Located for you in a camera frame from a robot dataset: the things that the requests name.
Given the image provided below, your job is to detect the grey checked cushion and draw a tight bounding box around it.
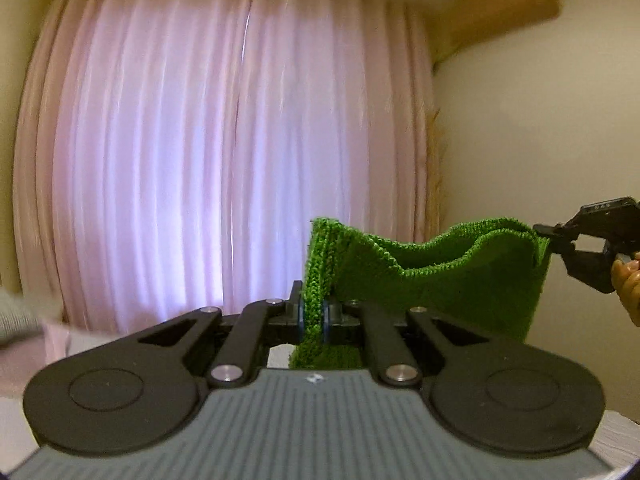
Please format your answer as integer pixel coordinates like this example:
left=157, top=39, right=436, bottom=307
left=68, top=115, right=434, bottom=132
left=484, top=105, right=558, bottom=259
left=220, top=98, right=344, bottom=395
left=0, top=288, right=42, bottom=346

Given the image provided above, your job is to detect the pink curtain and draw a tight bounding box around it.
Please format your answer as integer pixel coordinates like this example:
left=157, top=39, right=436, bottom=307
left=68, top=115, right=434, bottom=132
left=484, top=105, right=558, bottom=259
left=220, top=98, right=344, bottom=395
left=13, top=0, right=439, bottom=333

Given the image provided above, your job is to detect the striped white bed cover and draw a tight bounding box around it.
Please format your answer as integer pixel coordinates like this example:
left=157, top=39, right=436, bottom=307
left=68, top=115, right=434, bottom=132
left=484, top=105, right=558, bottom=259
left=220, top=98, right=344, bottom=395
left=0, top=396, right=639, bottom=472

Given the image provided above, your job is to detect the mauve pillow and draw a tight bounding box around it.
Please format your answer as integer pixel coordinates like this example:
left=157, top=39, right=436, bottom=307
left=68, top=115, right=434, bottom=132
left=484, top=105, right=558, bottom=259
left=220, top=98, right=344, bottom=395
left=0, top=324, right=118, bottom=398

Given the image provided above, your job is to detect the green knitted vest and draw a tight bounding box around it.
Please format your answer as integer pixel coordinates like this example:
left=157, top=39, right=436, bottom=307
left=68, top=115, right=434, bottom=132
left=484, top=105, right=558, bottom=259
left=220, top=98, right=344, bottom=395
left=290, top=218, right=551, bottom=370

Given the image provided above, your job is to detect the person right hand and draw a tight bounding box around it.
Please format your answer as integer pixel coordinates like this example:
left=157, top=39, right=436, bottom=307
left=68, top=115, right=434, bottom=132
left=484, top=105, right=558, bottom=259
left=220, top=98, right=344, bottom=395
left=611, top=254, right=640, bottom=327

